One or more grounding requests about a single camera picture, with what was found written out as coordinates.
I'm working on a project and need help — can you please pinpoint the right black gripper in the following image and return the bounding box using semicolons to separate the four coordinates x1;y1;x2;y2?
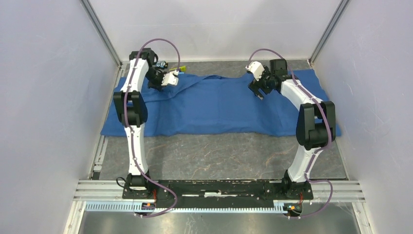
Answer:
248;65;275;100

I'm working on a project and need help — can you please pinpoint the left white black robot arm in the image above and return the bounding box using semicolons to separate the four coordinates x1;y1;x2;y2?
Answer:
113;48;166;199

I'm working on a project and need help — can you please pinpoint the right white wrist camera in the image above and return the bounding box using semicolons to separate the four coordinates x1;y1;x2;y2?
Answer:
245;61;265;81

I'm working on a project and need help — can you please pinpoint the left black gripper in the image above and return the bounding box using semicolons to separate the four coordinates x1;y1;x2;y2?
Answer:
144;67;167;91

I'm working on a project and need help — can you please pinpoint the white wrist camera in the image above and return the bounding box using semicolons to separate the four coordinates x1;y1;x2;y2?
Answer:
161;70;179;86
245;61;265;81

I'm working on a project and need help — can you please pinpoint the small black blue toy car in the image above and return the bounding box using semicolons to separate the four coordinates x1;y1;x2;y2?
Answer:
155;60;169;69

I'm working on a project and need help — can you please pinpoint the aluminium frame rail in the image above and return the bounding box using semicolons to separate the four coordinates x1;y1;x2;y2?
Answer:
73;180;366;203

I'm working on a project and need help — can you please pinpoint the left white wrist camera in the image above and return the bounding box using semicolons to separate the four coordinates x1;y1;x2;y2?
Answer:
161;70;179;86

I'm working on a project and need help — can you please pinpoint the blue surgical drape cloth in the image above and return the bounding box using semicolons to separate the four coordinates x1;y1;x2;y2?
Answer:
100;69;342;137

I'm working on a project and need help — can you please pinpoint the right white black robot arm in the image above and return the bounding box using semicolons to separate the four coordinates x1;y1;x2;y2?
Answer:
245;59;336;200

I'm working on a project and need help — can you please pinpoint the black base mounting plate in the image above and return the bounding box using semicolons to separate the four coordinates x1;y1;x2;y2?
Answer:
141;179;314;209

